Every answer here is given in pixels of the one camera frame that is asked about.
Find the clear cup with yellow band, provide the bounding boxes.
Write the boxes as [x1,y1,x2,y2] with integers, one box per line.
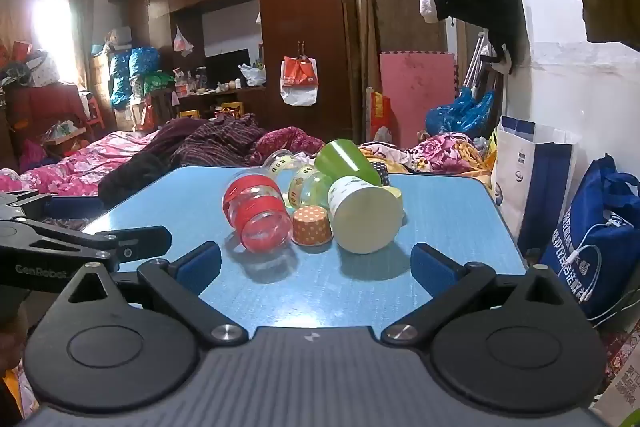
[287,164,333,210]
[260,149,301,188]

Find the pink floral blanket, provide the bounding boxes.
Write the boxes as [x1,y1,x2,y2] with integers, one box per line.
[0,129,163,198]

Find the colourful floral quilt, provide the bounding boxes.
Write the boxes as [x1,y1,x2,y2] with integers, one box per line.
[359,132,495,188]

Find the black cloth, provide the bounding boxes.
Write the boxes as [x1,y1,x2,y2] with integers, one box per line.
[97,152,175,208]

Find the red banded clear cup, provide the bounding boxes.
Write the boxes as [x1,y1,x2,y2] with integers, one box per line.
[222,173,294,255]

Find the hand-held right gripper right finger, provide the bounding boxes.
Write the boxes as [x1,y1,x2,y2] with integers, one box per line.
[380,243,576,348]

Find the magenta floral cloth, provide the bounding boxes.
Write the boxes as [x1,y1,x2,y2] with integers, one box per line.
[249,127,327,166]

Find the red box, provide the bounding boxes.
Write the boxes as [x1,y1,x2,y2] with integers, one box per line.
[369,91,394,142]

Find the white and blue paper bag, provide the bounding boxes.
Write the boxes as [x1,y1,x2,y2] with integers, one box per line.
[492,114,583,253]

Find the red armchair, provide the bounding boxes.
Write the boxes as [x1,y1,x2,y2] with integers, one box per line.
[4,83,92,135]

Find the blue plastic bags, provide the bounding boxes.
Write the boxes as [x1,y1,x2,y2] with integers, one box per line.
[425,86,497,138]

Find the black polka dot cup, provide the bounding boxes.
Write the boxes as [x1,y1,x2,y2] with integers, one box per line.
[370,159,392,188]

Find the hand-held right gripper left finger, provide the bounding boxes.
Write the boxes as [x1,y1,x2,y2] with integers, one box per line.
[55,241,249,348]

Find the orange polka dot paper cup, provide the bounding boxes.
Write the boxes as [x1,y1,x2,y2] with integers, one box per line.
[291,206,333,247]

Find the white plastic bag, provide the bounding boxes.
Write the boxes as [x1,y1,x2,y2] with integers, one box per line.
[172,25,195,58]

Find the white paper cup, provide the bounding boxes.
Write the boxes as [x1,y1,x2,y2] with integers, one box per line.
[327,176,404,255]

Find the black television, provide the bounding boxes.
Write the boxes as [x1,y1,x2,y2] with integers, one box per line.
[205,49,251,84]

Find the green plastic cup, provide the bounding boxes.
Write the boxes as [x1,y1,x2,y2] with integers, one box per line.
[314,139,383,188]

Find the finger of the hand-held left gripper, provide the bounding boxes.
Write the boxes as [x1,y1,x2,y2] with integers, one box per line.
[0,189,104,221]
[22,221,172,268]

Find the orange and white shopping bag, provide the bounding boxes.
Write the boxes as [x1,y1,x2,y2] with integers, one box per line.
[280,55,319,108]

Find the blue tote bag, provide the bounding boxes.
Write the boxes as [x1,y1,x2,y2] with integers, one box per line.
[540,154,640,323]

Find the blue patterned sack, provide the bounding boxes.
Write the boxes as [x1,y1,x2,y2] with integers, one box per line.
[109,47,162,108]

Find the dark striped blanket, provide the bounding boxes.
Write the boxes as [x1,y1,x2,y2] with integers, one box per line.
[150,112,267,168]

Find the pink foam mat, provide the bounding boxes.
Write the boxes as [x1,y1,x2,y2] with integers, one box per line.
[379,51,457,148]

